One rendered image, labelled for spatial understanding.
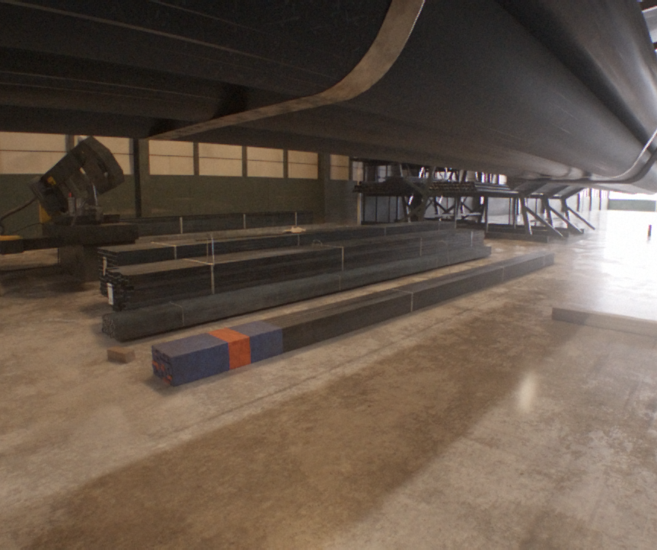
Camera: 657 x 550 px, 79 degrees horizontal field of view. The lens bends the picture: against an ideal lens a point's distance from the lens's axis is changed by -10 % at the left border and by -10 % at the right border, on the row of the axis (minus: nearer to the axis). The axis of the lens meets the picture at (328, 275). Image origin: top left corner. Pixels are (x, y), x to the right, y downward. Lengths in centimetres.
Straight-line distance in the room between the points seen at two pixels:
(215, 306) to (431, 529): 244
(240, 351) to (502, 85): 219
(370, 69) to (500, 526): 134
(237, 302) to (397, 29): 326
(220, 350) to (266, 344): 32
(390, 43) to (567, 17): 33
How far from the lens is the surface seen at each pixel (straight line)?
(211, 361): 242
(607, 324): 374
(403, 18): 34
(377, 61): 34
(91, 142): 536
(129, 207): 1057
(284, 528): 142
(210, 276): 361
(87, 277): 567
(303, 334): 279
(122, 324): 309
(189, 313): 330
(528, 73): 56
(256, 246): 467
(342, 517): 145
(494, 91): 50
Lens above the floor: 94
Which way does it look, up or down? 10 degrees down
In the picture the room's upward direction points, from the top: straight up
